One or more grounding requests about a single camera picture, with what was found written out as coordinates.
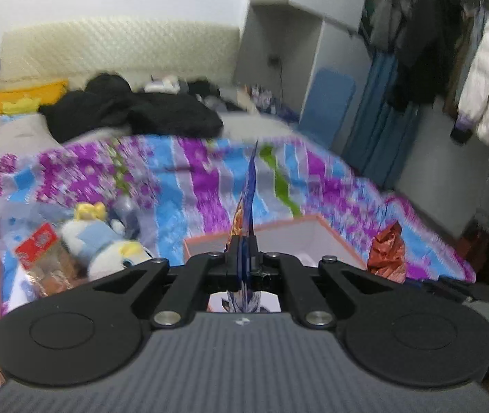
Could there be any yellow pillow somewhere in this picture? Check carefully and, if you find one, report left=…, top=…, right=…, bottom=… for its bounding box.
left=0, top=80, right=70, bottom=115

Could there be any blue hanging curtain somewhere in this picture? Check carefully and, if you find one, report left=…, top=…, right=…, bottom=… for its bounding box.
left=343, top=49, right=423, bottom=191

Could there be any orange foil snack packet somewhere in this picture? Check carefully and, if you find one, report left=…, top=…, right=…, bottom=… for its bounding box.
left=367, top=221, right=407, bottom=283

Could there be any white cabinet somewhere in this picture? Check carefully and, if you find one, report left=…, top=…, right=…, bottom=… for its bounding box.
left=232, top=0, right=375, bottom=156

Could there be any cream quilted headboard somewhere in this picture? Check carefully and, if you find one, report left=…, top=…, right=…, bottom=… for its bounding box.
left=0, top=17, right=241, bottom=92

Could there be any black hanging jacket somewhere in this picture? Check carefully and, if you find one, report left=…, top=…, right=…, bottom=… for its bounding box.
left=387, top=0, right=466, bottom=112

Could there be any black clothing pile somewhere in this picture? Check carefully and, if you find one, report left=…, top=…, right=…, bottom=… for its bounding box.
left=38, top=73, right=225, bottom=144

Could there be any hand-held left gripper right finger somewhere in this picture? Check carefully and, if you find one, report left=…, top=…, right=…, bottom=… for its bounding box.
left=247, top=236, right=395, bottom=330

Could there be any red label clear snack packet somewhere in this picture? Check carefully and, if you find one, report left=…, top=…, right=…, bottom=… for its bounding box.
left=14, top=223, right=91, bottom=298

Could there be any white puffer jacket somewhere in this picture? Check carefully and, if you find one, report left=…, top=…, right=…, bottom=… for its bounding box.
left=450, top=0, right=489, bottom=146

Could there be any purple floral blanket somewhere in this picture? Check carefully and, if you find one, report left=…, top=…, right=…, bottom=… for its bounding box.
left=0, top=133, right=475, bottom=315

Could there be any blue padded board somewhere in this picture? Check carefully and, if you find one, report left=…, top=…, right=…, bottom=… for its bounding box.
left=298, top=66, right=357, bottom=139

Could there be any grey hanging garment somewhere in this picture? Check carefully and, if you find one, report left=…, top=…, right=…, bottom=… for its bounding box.
left=370, top=0, right=414, bottom=49

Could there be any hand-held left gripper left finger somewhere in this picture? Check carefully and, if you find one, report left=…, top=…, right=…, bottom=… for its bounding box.
left=92, top=236, right=247, bottom=330

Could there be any blue snack packet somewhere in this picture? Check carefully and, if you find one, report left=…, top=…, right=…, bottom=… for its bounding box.
left=225, top=139, right=263, bottom=315

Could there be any grey cloth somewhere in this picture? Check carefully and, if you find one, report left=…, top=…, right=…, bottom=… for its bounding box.
left=0, top=109, right=63, bottom=152

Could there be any white and blue plush toy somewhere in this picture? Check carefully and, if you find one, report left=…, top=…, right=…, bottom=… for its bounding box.
left=57, top=202, right=156, bottom=282

